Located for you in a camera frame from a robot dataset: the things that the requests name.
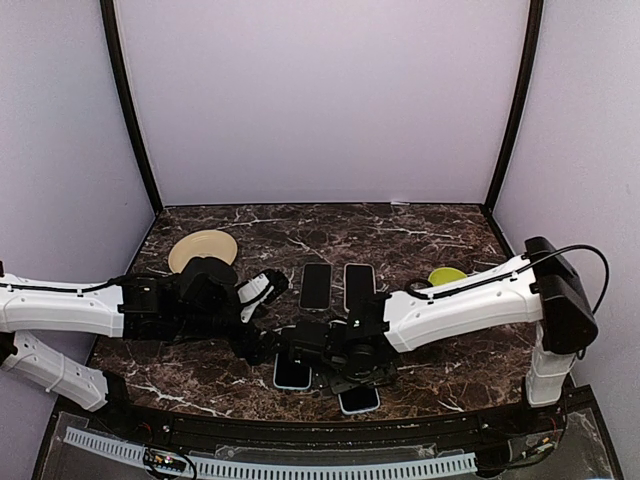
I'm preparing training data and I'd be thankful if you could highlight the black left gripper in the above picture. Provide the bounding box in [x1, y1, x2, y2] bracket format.
[177, 299, 289, 366]

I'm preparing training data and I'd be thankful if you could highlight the grey-blue phone case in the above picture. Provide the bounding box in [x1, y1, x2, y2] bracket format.
[272, 349, 314, 392]

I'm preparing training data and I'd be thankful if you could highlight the white-backed phone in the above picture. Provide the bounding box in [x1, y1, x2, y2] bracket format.
[275, 352, 311, 387]

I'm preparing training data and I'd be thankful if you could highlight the light blue phone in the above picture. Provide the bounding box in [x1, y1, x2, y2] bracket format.
[337, 387, 381, 415]

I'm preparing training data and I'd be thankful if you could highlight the purple phone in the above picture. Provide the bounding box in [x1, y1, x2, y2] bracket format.
[340, 388, 379, 411]

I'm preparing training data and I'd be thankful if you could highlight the pink phone case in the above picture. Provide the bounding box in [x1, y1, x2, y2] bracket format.
[342, 262, 378, 315]

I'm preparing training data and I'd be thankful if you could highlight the purple-edged black phone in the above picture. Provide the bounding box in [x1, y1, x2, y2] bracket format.
[299, 263, 332, 311]

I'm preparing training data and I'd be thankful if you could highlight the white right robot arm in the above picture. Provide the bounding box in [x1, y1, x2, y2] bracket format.
[282, 236, 599, 434]

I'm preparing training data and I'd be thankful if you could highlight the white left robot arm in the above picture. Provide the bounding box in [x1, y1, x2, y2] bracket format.
[1, 257, 289, 436]

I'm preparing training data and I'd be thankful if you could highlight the lime green bowl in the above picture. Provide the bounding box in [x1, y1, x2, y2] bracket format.
[428, 267, 467, 286]

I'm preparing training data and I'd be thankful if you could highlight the beige ceramic plate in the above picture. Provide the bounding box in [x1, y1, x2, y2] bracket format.
[168, 230, 238, 273]

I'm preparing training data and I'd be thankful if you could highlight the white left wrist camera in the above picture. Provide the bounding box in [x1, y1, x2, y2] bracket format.
[237, 269, 289, 323]

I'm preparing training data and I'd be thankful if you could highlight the black front table rail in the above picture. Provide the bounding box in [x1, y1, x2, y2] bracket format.
[53, 386, 595, 451]

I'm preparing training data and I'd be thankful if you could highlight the white slotted cable duct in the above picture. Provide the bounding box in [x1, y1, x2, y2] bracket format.
[63, 427, 477, 479]

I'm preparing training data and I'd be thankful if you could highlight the black left frame post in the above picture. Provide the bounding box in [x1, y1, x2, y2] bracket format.
[99, 0, 164, 216]

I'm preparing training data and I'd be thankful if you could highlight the black frame post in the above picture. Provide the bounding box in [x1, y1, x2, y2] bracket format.
[99, 0, 164, 216]
[482, 0, 544, 217]

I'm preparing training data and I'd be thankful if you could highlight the black right frame post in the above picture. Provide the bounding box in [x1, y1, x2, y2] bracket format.
[482, 0, 544, 217]

